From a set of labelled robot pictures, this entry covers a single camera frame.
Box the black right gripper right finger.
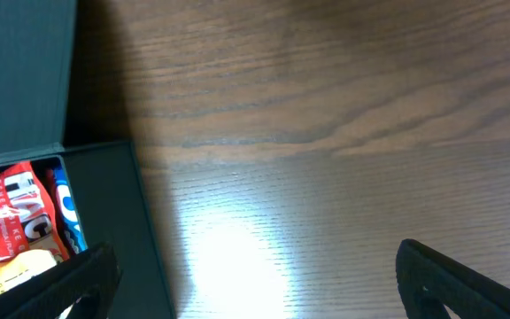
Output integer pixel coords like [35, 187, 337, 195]
[396, 238, 510, 319]

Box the red Hacks candy bag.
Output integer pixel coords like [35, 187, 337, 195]
[0, 161, 70, 262]

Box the yellow Hacks candy bag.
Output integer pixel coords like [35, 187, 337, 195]
[0, 250, 58, 295]

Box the black gift box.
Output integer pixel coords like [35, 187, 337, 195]
[0, 1, 174, 318]

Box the blue Oreo cookie pack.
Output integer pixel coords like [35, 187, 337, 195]
[47, 167, 88, 255]

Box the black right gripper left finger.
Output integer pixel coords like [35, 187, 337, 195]
[0, 243, 121, 319]

